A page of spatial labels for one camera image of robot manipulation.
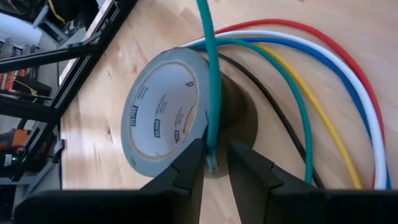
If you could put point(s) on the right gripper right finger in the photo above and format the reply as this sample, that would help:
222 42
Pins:
252 180

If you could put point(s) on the wide tape roll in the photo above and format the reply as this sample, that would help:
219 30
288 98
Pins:
164 109

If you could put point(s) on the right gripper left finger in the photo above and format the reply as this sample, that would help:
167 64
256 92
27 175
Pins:
186 180

